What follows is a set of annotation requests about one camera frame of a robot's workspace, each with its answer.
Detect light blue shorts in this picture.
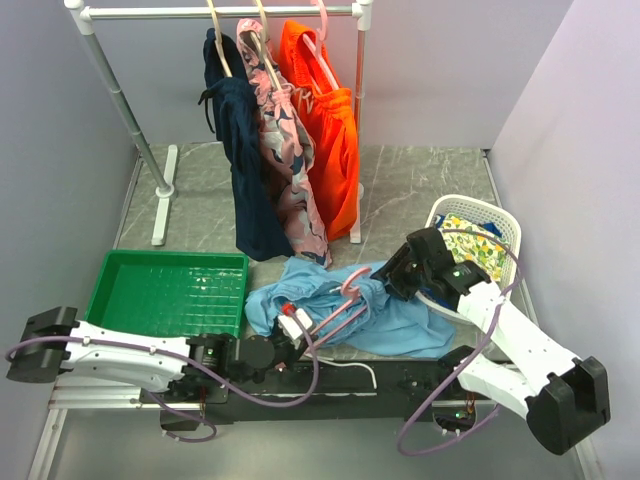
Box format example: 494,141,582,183
244,258,456,358

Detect pink plastic hanger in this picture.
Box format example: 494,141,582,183
306,267,371,352

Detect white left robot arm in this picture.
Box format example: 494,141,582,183
7,307,308,402

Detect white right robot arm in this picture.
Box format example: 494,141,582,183
372,227,611,455

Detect lemon print shorts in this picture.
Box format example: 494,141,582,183
439,229,508,282

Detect orange shorts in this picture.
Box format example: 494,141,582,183
277,19,360,241

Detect pink floral shorts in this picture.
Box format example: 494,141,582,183
236,19,331,267

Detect pink hanger with orange shorts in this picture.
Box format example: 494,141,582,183
303,0,340,90

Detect navy blue shorts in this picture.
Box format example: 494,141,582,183
198,27,294,261

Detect wooden hanger middle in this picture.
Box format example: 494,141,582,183
252,0,289,91

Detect wooden hanger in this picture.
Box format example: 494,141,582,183
206,0,232,78
252,0,289,91

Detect wooden hanger left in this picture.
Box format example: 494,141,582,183
206,0,232,78

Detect blue garment in basket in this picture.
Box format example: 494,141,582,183
434,213,502,238

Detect white plastic laundry basket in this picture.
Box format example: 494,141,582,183
422,194,523,326

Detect green plastic tray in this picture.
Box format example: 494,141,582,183
85,249,249,338

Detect white metal clothes rack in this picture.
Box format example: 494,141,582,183
64,1,373,246

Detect white drawstring cord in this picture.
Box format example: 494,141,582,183
309,354,376,394

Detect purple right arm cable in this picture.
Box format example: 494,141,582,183
396,229,522,457

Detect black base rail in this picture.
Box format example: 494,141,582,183
156,360,489,425

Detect aluminium frame rail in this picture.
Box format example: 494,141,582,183
30,378,603,479

